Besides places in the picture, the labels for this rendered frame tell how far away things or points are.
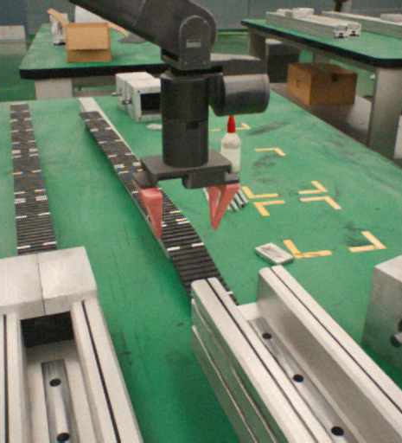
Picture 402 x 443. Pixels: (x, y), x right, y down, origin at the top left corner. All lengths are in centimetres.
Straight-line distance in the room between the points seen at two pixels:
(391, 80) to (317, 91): 139
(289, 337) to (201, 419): 11
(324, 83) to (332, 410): 389
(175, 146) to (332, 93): 369
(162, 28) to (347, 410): 41
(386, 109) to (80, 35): 157
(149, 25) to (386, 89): 240
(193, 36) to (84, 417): 39
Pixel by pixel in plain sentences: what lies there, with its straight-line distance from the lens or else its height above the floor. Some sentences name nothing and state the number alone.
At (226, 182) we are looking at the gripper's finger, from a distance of 65.
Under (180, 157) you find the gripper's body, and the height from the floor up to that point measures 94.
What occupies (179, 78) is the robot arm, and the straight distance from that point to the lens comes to 61.
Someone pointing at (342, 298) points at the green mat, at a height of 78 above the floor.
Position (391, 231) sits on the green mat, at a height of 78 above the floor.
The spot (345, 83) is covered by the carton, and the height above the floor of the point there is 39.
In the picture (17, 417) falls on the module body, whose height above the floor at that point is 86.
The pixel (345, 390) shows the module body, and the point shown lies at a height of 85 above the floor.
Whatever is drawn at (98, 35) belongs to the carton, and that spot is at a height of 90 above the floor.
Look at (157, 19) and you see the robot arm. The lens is 58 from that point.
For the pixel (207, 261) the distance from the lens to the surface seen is 68.
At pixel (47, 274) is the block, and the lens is 53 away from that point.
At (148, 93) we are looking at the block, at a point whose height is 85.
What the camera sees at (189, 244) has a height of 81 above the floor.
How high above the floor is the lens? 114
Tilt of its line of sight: 26 degrees down
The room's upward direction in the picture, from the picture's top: straight up
